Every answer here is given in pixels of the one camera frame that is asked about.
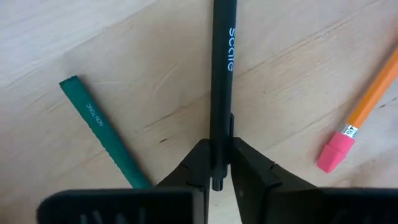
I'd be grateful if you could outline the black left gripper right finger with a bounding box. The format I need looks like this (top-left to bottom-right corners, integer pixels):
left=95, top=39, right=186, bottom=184
left=229, top=136, right=398, bottom=224

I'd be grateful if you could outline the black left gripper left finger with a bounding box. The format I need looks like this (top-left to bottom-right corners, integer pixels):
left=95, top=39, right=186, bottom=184
left=36, top=138, right=213, bottom=224

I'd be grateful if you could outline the black pen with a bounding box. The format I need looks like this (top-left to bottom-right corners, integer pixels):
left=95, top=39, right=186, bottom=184
left=208, top=0, right=239, bottom=192

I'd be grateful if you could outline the orange pencil pink cap eraser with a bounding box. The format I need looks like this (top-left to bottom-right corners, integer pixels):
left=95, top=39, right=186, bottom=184
left=316, top=46, right=398, bottom=174

